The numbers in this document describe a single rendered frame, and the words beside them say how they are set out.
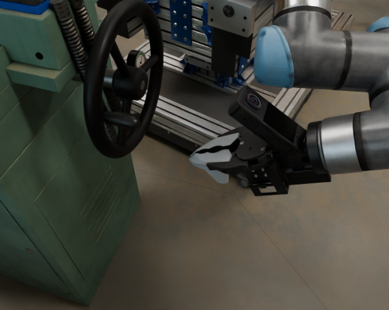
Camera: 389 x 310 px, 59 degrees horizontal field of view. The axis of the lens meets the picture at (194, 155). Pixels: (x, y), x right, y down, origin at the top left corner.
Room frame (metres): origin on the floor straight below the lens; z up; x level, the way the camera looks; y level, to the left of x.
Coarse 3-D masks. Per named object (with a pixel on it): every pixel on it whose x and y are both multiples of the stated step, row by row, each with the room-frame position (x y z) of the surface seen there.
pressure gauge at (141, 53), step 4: (132, 52) 0.81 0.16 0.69; (136, 52) 0.81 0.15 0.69; (140, 52) 0.81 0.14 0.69; (128, 56) 0.80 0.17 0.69; (132, 56) 0.79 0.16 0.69; (136, 56) 0.79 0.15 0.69; (140, 56) 0.81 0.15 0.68; (144, 56) 0.83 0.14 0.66; (128, 60) 0.79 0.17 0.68; (132, 60) 0.79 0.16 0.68; (136, 60) 0.78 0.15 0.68; (140, 60) 0.81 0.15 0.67; (144, 60) 0.83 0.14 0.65; (128, 64) 0.78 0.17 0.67; (132, 64) 0.78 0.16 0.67; (136, 64) 0.78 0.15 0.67; (140, 64) 0.80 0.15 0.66
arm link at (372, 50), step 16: (352, 32) 0.39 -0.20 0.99; (368, 32) 0.39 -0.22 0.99; (384, 32) 0.40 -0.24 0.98; (352, 48) 0.37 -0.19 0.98; (368, 48) 0.36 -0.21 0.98; (384, 48) 0.36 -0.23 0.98; (352, 64) 0.35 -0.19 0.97; (368, 64) 0.35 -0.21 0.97; (384, 64) 0.35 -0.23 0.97; (352, 80) 0.35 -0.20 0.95; (368, 80) 0.35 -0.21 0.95; (384, 80) 0.34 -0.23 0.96
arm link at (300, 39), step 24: (288, 0) 0.43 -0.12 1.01; (312, 0) 0.42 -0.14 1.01; (288, 24) 0.40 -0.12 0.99; (312, 24) 0.39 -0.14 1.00; (264, 48) 0.37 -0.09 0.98; (288, 48) 0.37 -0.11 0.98; (312, 48) 0.37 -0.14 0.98; (336, 48) 0.37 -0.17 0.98; (264, 72) 0.36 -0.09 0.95; (288, 72) 0.36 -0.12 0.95; (312, 72) 0.35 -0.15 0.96; (336, 72) 0.35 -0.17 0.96
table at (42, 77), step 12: (96, 0) 0.78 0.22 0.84; (0, 48) 0.50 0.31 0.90; (84, 48) 0.55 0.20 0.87; (0, 60) 0.48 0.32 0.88; (12, 60) 0.50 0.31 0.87; (72, 60) 0.51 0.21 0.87; (0, 72) 0.47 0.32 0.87; (12, 72) 0.48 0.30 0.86; (24, 72) 0.47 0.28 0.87; (36, 72) 0.47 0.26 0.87; (48, 72) 0.47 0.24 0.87; (60, 72) 0.47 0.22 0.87; (72, 72) 0.50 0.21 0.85; (0, 84) 0.46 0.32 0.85; (24, 84) 0.48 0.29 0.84; (36, 84) 0.47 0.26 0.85; (48, 84) 0.46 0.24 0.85; (60, 84) 0.46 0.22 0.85
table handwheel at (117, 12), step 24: (120, 24) 0.50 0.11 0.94; (144, 24) 0.62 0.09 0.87; (96, 48) 0.45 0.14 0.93; (96, 72) 0.42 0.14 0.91; (120, 72) 0.50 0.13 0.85; (144, 72) 0.53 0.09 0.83; (96, 96) 0.40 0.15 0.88; (120, 96) 0.50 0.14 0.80; (96, 120) 0.39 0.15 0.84; (144, 120) 0.54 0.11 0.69; (96, 144) 0.38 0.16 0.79; (120, 144) 0.44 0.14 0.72
